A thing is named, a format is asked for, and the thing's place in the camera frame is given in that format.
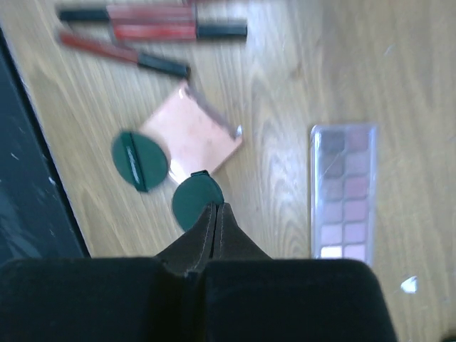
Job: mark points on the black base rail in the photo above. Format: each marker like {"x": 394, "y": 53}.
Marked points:
{"x": 36, "y": 216}

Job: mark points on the rose gold square compact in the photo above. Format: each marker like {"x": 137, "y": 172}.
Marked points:
{"x": 194, "y": 135}

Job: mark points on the red lip gloss middle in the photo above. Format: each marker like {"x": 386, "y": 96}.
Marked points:
{"x": 180, "y": 32}

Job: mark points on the dark red lip liner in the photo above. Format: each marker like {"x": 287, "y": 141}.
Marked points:
{"x": 127, "y": 55}

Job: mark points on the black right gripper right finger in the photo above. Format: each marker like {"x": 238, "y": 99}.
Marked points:
{"x": 278, "y": 299}

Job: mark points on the long eyeshadow palette purple tones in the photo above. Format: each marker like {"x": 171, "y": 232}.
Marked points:
{"x": 343, "y": 189}

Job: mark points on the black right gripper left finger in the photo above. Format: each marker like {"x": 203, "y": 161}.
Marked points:
{"x": 113, "y": 299}

